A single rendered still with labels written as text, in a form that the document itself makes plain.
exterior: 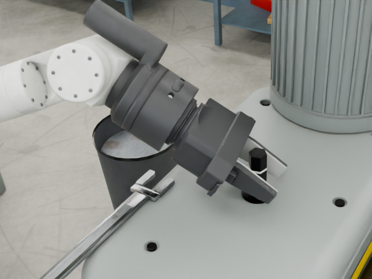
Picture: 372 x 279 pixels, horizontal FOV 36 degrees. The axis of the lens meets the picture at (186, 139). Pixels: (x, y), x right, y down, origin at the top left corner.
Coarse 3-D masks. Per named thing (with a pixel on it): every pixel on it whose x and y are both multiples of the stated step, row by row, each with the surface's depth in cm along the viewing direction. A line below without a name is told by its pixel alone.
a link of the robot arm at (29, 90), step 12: (24, 60) 68; (36, 60) 69; (48, 60) 70; (12, 72) 66; (24, 72) 67; (36, 72) 70; (12, 84) 66; (24, 84) 66; (36, 84) 69; (48, 84) 71; (12, 96) 66; (24, 96) 66; (36, 96) 68; (48, 96) 71; (24, 108) 67; (36, 108) 68
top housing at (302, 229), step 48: (288, 144) 77; (336, 144) 76; (192, 192) 70; (240, 192) 70; (288, 192) 69; (336, 192) 68; (144, 240) 64; (192, 240) 64; (240, 240) 63; (288, 240) 63; (336, 240) 62
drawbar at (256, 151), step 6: (252, 150) 66; (258, 150) 66; (264, 150) 66; (252, 156) 65; (258, 156) 65; (264, 156) 65; (252, 162) 66; (258, 162) 65; (264, 162) 66; (252, 168) 66; (258, 168) 66; (264, 168) 66; (258, 174) 66; (264, 174) 67; (252, 198) 69
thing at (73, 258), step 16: (144, 176) 72; (144, 192) 70; (160, 192) 70; (128, 208) 68; (112, 224) 66; (96, 240) 64; (64, 256) 62; (80, 256) 62; (48, 272) 61; (64, 272) 60
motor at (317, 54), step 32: (288, 0) 72; (320, 0) 68; (352, 0) 67; (288, 32) 74; (320, 32) 70; (352, 32) 69; (288, 64) 77; (320, 64) 73; (352, 64) 72; (288, 96) 80; (320, 96) 76; (352, 96) 74; (320, 128) 78; (352, 128) 77
